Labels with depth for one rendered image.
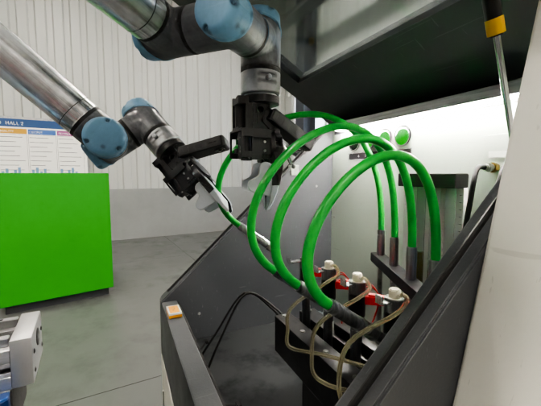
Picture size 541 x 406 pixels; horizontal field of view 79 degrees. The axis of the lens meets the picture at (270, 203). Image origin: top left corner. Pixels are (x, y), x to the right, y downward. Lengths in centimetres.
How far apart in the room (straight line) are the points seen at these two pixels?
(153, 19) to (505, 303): 58
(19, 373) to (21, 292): 311
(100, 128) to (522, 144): 64
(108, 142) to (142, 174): 637
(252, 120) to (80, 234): 331
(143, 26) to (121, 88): 662
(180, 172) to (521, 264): 62
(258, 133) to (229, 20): 18
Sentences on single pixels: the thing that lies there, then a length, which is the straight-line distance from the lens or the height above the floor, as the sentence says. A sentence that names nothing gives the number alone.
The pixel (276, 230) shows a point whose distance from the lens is 46.
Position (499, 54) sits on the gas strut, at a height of 143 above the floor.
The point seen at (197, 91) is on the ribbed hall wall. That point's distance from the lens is 754.
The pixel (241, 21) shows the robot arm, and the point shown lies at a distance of 55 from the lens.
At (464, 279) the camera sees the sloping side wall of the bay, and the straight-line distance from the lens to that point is 42.
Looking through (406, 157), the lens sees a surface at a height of 131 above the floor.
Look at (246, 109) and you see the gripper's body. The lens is 61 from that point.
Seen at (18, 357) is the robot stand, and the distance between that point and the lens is 79.
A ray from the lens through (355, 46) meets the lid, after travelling 83.
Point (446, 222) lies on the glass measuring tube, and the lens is 75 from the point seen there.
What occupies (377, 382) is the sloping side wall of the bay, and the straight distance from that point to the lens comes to 39.
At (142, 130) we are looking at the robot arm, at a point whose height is 139.
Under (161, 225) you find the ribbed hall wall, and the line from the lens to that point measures 717.
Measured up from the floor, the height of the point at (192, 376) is 95.
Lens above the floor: 129
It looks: 5 degrees down
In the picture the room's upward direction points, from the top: straight up
